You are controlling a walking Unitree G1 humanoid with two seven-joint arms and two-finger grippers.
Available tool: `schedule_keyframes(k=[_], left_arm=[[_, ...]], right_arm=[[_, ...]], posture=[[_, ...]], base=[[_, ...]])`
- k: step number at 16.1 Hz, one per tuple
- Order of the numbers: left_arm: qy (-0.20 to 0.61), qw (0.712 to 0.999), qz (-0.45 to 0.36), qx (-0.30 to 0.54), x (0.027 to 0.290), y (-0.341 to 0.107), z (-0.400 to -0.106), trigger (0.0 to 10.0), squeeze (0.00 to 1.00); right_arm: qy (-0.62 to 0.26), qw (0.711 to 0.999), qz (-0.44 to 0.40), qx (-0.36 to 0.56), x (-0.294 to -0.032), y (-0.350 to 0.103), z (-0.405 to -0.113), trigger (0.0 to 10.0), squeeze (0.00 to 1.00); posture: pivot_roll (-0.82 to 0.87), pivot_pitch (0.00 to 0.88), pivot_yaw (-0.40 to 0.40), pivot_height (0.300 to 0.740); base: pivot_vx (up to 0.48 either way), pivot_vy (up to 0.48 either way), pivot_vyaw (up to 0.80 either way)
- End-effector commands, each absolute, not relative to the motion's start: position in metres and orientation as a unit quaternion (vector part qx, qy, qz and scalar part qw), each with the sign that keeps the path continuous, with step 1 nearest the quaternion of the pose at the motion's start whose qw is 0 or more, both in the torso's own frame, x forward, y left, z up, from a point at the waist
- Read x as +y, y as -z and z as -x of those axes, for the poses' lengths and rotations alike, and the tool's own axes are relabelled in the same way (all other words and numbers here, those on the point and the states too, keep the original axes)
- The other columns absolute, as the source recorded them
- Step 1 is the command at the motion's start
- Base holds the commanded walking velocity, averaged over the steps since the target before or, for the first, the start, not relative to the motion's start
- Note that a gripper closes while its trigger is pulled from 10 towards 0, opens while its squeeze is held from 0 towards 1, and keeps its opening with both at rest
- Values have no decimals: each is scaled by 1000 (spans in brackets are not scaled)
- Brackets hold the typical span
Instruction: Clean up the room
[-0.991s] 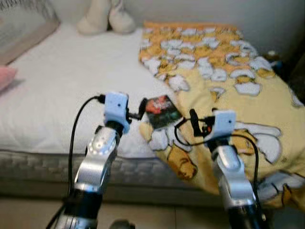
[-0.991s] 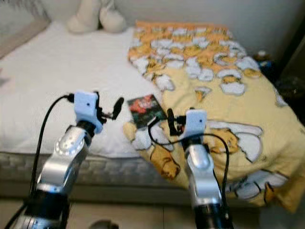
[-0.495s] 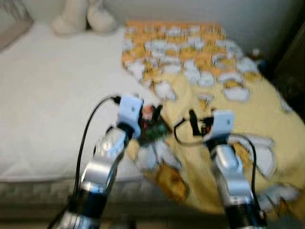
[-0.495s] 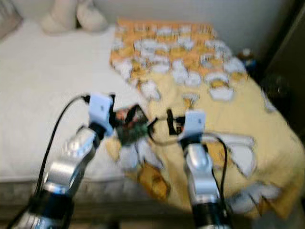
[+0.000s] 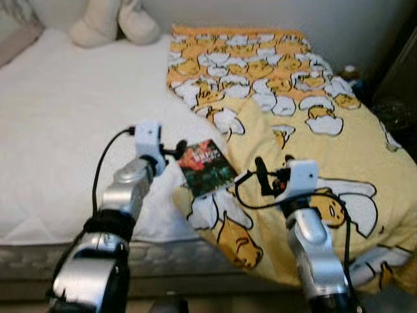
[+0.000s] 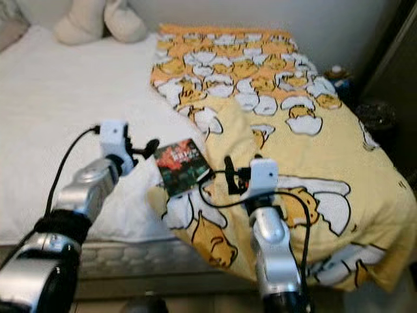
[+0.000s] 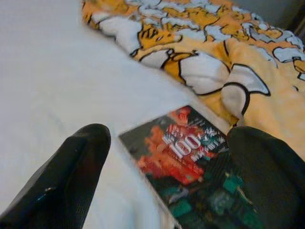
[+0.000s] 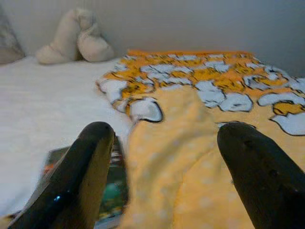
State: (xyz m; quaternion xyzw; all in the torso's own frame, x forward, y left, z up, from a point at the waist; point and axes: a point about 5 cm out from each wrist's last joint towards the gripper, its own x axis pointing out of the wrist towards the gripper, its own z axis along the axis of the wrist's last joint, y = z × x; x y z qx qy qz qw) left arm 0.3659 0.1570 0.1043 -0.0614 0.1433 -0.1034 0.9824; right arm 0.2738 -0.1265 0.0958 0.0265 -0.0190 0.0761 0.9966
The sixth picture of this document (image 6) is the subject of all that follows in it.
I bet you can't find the black mesh basket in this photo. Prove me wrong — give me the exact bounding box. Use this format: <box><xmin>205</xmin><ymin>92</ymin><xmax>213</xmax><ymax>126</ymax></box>
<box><xmin>355</xmin><ymin>98</ymin><xmax>398</xmax><ymax>134</ymax></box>

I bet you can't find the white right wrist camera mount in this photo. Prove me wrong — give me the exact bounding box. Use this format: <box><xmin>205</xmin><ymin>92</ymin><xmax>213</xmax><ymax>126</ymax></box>
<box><xmin>246</xmin><ymin>158</ymin><xmax>280</xmax><ymax>196</ymax></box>

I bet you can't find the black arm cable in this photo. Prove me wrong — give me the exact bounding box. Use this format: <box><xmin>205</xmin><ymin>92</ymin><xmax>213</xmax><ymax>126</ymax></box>
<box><xmin>197</xmin><ymin>170</ymin><xmax>312</xmax><ymax>288</ymax></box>
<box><xmin>46</xmin><ymin>126</ymin><xmax>102</xmax><ymax>219</ymax></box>

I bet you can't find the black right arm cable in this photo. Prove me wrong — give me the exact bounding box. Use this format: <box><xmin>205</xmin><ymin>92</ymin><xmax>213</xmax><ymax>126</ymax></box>
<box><xmin>197</xmin><ymin>170</ymin><xmax>312</xmax><ymax>288</ymax></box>

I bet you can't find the beige bed base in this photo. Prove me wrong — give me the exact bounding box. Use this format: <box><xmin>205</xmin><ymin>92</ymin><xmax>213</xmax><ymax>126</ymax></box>
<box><xmin>72</xmin><ymin>273</ymin><xmax>261</xmax><ymax>301</ymax></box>

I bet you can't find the white capped blue bottle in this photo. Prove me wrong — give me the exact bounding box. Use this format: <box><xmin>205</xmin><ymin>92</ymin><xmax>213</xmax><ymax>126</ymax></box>
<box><xmin>326</xmin><ymin>64</ymin><xmax>356</xmax><ymax>92</ymax></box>

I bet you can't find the white quilted mattress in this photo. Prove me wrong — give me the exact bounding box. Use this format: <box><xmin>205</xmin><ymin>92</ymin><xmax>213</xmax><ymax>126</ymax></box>
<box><xmin>0</xmin><ymin>25</ymin><xmax>255</xmax><ymax>281</ymax></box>

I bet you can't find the dark red green book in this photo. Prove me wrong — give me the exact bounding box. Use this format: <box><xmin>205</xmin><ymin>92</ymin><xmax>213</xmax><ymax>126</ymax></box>
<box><xmin>154</xmin><ymin>138</ymin><xmax>210</xmax><ymax>198</ymax></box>

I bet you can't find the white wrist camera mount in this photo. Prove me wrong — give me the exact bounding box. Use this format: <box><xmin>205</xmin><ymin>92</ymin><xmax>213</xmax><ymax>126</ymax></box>
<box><xmin>246</xmin><ymin>158</ymin><xmax>280</xmax><ymax>196</ymax></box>
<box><xmin>99</xmin><ymin>119</ymin><xmax>131</xmax><ymax>171</ymax></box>

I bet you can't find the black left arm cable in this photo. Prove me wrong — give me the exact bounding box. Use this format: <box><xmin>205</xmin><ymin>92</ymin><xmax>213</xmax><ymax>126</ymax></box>
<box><xmin>46</xmin><ymin>126</ymin><xmax>102</xmax><ymax>219</ymax></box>

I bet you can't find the dark wooden cabinet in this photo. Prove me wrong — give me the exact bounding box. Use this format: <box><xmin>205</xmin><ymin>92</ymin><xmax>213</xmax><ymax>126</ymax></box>
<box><xmin>362</xmin><ymin>0</ymin><xmax>417</xmax><ymax>170</ymax></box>

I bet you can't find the yellow cartoon print blanket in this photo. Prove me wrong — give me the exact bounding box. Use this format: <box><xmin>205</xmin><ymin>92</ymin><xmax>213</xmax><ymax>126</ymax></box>
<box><xmin>147</xmin><ymin>23</ymin><xmax>417</xmax><ymax>293</ymax></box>

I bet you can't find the cream plush toy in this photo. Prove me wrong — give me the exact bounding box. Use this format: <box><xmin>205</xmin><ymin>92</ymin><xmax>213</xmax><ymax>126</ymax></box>
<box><xmin>53</xmin><ymin>0</ymin><xmax>148</xmax><ymax>45</ymax></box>

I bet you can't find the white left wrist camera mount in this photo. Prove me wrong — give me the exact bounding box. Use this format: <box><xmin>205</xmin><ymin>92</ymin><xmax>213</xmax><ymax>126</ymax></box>
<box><xmin>99</xmin><ymin>119</ymin><xmax>131</xmax><ymax>171</ymax></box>

